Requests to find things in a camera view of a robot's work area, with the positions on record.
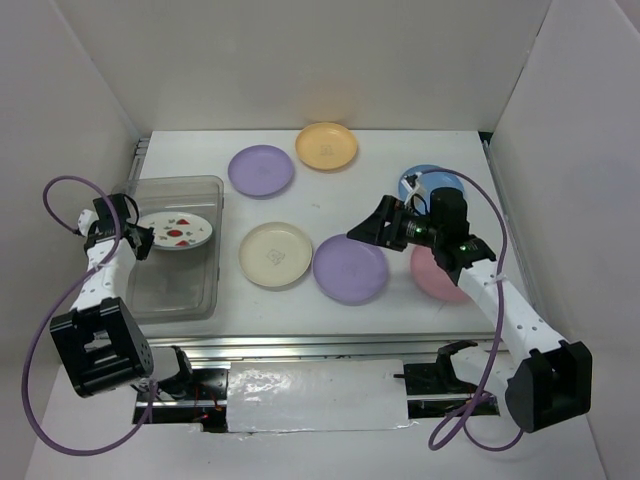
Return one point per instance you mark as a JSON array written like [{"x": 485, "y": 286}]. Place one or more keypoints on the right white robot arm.
[{"x": 552, "y": 381}]

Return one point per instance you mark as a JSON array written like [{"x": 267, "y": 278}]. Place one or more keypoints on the cream plate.
[{"x": 275, "y": 255}]

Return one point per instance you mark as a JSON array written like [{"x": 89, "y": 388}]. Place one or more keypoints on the aluminium rail frame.
[{"x": 298, "y": 320}]

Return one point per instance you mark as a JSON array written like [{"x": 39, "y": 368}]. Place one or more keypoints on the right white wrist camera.
[{"x": 415, "y": 199}]

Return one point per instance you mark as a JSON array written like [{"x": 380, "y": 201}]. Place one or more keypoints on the pink plate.
[{"x": 431, "y": 279}]

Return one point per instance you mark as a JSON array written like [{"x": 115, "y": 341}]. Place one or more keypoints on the watermelon pattern white plate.
[{"x": 177, "y": 230}]

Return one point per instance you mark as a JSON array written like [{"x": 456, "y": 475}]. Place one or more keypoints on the clear plastic bin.
[{"x": 173, "y": 285}]

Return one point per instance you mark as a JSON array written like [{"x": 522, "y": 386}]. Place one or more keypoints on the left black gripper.
[{"x": 146, "y": 240}]

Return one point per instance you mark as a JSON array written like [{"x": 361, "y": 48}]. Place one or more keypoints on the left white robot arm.
[{"x": 99, "y": 342}]

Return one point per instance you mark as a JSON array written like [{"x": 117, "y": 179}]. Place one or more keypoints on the orange plate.
[{"x": 326, "y": 146}]

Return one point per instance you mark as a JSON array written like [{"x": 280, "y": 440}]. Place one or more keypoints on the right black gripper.
[{"x": 373, "y": 228}]

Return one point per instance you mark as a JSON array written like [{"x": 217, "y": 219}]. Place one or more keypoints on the white taped cover panel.
[{"x": 323, "y": 396}]

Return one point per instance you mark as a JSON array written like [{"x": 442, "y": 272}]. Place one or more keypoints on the blue plate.
[{"x": 430, "y": 178}]

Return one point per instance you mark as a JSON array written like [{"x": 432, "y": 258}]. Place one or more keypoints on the purple plate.
[
  {"x": 260, "y": 170},
  {"x": 348, "y": 271}
]

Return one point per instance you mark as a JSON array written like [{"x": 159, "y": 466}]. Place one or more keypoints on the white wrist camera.
[
  {"x": 415, "y": 199},
  {"x": 85, "y": 220}
]

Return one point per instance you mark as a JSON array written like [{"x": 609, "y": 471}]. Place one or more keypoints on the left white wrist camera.
[{"x": 85, "y": 220}]

